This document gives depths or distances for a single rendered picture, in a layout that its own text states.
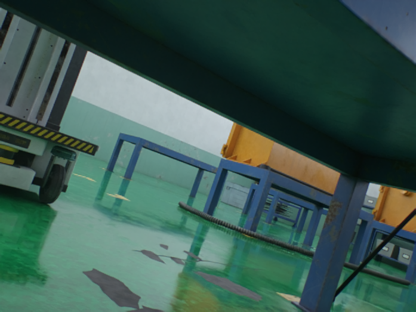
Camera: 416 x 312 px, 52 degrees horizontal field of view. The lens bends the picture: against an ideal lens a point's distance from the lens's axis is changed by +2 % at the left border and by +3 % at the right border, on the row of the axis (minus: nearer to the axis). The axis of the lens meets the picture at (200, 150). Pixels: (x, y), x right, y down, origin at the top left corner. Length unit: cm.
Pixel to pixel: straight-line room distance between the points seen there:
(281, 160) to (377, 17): 386
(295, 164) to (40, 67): 300
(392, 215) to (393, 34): 636
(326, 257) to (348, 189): 27
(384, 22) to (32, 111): 182
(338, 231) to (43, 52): 155
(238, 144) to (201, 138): 722
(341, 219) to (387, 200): 527
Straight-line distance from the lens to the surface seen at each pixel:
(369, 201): 1034
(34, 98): 218
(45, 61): 220
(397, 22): 54
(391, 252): 990
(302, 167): 458
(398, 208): 683
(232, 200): 1061
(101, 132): 1038
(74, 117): 1013
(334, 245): 167
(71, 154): 195
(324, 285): 169
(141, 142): 615
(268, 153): 422
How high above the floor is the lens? 32
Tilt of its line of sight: 4 degrees up
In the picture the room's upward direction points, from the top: 19 degrees clockwise
